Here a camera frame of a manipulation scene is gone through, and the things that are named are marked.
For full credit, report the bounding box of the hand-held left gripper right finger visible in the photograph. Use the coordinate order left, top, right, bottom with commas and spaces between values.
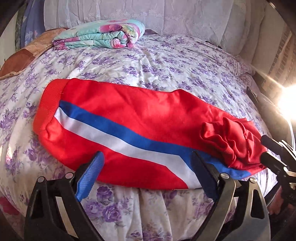
191, 151, 271, 241

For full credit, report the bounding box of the blue printed cloth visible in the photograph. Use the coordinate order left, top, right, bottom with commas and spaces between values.
20, 0, 48, 49

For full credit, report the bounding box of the white lace cover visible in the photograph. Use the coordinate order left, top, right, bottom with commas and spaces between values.
43, 0, 273, 75

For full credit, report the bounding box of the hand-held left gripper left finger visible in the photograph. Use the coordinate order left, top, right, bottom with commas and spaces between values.
24, 151, 105, 241

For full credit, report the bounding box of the purple floral pillow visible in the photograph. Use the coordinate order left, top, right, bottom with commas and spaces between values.
228, 54, 258, 78

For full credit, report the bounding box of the folded teal floral blanket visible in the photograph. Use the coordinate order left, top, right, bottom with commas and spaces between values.
53, 19, 146, 50

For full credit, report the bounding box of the brown orange pillow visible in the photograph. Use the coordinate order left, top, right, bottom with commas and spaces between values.
0, 28, 70, 80

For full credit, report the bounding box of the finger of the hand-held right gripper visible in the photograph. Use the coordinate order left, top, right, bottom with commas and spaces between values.
260, 135, 296, 158
260, 151, 296, 179

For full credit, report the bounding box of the beige checked curtain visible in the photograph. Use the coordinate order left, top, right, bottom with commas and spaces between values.
267, 24, 296, 98

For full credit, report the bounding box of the red striped sweatshirt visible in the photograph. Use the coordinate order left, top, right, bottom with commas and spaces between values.
33, 78, 270, 191

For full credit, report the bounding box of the bed with purple floral sheet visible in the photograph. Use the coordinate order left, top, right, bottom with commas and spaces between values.
0, 32, 278, 241

